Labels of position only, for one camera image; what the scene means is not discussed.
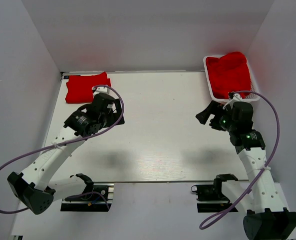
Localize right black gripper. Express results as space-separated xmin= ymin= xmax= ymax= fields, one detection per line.
xmin=196 ymin=100 xmax=237 ymax=133

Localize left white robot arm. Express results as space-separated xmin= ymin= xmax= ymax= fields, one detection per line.
xmin=7 ymin=93 xmax=124 ymax=215

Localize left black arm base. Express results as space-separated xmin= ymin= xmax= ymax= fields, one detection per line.
xmin=60 ymin=183 xmax=114 ymax=213

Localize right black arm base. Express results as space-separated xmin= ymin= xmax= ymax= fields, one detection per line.
xmin=191 ymin=174 xmax=238 ymax=213

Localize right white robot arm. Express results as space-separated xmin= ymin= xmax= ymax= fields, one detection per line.
xmin=196 ymin=100 xmax=296 ymax=240

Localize red t shirts in basket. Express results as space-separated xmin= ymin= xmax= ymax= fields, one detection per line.
xmin=206 ymin=51 xmax=251 ymax=99

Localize folded red t shirt stack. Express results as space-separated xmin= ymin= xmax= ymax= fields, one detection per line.
xmin=65 ymin=72 xmax=111 ymax=104

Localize white plastic basket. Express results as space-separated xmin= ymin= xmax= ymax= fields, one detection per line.
xmin=203 ymin=54 xmax=261 ymax=104

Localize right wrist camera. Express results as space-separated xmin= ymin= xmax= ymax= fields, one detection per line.
xmin=223 ymin=92 xmax=243 ymax=110

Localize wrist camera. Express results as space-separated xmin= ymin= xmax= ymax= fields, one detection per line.
xmin=223 ymin=92 xmax=243 ymax=110
xmin=92 ymin=86 xmax=110 ymax=98

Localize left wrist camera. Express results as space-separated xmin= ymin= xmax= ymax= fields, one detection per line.
xmin=92 ymin=86 xmax=110 ymax=98

